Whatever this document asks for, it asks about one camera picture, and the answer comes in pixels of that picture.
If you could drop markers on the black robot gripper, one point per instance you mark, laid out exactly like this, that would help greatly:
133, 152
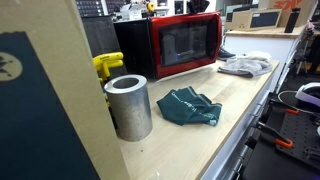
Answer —
197, 6

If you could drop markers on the red microwave door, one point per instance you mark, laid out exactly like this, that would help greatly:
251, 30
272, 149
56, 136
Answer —
184, 42

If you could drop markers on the red black microwave body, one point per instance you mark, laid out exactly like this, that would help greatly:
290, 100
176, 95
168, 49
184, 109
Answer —
134, 38

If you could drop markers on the dark grey Keds shoe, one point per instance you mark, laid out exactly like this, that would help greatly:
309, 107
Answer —
224, 54

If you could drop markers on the cardboard box with dark panel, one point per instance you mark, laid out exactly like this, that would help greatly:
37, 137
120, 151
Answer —
253, 19

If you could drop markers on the grey crumpled cloth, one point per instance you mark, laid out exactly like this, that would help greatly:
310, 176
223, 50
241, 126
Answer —
250, 64

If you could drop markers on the white side cabinet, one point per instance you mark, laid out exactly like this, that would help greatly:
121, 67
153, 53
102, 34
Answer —
280, 45

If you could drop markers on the green folded cloth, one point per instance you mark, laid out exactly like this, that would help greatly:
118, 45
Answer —
185, 106

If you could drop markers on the yellow clamp tool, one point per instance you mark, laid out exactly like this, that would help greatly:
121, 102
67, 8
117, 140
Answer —
104, 62

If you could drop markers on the aluminium metal cylinder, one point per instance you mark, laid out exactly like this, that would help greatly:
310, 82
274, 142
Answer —
129, 101

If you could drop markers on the white VR headset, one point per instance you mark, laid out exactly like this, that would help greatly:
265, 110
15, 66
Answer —
309, 93

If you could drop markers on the black perforated board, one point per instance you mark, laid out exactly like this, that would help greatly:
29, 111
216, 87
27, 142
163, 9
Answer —
302, 131

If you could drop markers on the large cardboard box foreground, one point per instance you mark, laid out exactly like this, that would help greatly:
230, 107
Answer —
54, 121

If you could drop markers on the orange handled black clamp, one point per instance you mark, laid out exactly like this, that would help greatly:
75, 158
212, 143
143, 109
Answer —
271, 134

